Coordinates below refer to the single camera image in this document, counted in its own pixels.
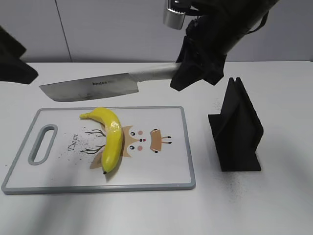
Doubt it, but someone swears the yellow plastic banana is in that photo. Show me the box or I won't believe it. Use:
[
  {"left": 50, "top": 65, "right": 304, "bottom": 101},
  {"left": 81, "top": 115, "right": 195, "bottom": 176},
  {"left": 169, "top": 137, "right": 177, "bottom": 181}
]
[{"left": 79, "top": 107, "right": 124, "bottom": 174}]

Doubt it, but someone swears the white grey-rimmed cutting board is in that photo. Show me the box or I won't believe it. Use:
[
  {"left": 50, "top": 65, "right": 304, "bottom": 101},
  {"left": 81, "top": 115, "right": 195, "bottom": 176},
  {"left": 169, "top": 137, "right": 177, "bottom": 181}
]
[{"left": 1, "top": 106, "right": 196, "bottom": 194}]

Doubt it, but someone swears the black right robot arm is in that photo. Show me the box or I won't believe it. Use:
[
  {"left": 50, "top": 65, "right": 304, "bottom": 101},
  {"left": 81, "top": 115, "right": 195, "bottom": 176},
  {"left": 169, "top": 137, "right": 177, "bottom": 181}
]
[{"left": 163, "top": 0, "right": 277, "bottom": 91}]

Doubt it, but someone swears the white-handled kitchen knife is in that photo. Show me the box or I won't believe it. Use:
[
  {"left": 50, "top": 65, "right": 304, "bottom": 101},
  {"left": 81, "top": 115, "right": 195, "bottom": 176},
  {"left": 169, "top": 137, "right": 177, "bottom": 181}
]
[{"left": 40, "top": 63, "right": 181, "bottom": 102}]

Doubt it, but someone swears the black knife stand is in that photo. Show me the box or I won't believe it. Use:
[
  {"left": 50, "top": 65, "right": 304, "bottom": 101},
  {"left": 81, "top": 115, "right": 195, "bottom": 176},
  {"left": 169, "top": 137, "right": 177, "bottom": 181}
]
[{"left": 208, "top": 77, "right": 264, "bottom": 172}]

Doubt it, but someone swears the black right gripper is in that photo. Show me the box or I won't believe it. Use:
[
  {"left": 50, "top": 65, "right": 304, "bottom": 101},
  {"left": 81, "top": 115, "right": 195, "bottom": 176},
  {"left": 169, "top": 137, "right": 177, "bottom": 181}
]
[{"left": 170, "top": 9, "right": 245, "bottom": 91}]

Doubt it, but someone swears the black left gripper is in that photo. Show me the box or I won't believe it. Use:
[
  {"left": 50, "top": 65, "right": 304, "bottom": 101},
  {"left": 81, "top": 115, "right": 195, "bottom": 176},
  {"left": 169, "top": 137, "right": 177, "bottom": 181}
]
[{"left": 0, "top": 26, "right": 38, "bottom": 84}]

